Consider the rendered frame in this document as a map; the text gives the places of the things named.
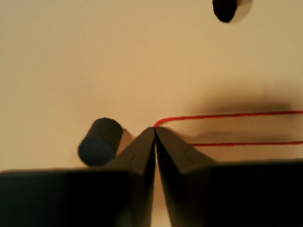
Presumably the red rubber band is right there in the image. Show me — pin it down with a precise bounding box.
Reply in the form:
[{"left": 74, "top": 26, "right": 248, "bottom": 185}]
[{"left": 154, "top": 111, "right": 303, "bottom": 147}]

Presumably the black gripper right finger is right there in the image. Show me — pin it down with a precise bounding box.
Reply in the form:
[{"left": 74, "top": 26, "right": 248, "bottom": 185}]
[{"left": 156, "top": 127, "right": 303, "bottom": 227}]

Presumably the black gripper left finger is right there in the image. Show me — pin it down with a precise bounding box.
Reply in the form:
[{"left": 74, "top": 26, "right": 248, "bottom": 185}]
[{"left": 0, "top": 127, "right": 156, "bottom": 227}]

